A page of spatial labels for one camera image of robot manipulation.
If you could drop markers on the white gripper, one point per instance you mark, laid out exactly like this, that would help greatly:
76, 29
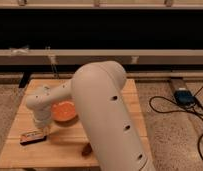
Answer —
43, 124

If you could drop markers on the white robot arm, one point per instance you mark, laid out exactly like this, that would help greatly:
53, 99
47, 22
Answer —
95, 90

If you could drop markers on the orange bowl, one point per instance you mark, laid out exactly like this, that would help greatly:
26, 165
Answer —
63, 111

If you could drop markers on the black table leg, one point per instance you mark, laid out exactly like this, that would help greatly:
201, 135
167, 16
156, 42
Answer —
25, 79

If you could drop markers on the brown sausage toy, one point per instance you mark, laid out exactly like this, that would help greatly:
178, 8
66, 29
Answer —
87, 150

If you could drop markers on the blue power adapter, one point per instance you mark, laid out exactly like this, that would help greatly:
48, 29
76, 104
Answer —
183, 97

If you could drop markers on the grey metal rail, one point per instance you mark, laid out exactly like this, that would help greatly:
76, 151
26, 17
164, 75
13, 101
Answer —
69, 57

